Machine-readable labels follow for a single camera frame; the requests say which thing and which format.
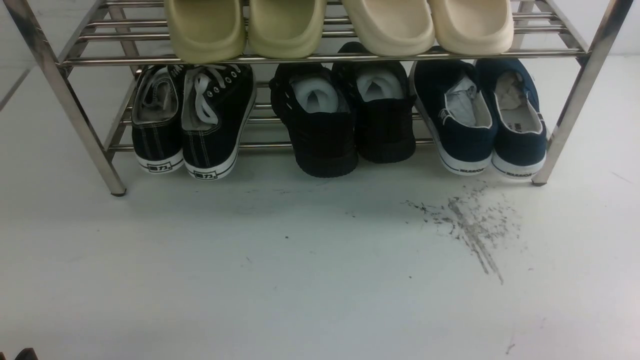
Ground navy slip-on shoe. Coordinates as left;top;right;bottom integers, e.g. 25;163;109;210
474;58;547;180
409;59;498;176

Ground olive green slipper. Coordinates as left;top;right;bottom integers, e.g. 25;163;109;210
163;0;247;64
247;0;328;59

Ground left black canvas sneaker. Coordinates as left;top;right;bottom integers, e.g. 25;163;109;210
131;64;189;174

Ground black canvas sneaker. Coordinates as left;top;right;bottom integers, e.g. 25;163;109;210
131;64;189;174
181;64;258;182

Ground right black knit shoe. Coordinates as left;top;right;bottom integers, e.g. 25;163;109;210
331;60;416;164

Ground cream slipper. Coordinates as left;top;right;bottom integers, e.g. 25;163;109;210
427;0;514;56
342;0;435;57

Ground black knit shoe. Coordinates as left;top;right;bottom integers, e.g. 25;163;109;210
269;63;359;179
331;60;416;164

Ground left black knit shoe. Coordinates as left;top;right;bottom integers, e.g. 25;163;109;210
269;63;359;179

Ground right olive green slipper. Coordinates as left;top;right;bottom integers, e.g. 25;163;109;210
247;0;328;59

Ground left olive green slipper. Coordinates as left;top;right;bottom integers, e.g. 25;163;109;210
163;0;247;64

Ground dark object bottom left corner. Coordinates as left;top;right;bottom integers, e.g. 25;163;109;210
14;348;39;360

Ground right black canvas sneaker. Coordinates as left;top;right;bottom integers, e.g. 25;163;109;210
181;64;258;182

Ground stainless steel shoe rack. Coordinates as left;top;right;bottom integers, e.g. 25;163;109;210
4;0;634;198

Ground right cream slipper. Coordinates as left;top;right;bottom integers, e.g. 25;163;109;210
427;0;514;56

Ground left cream slipper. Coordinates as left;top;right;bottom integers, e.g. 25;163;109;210
342;0;435;57

